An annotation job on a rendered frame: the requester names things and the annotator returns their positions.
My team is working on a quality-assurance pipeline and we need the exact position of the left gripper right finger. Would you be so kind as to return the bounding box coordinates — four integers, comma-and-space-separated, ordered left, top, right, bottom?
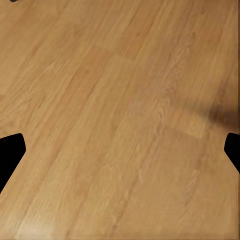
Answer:
224, 133, 240, 173

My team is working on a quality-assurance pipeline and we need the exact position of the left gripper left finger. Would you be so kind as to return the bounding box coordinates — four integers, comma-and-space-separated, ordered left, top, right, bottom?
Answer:
0, 133, 26, 193

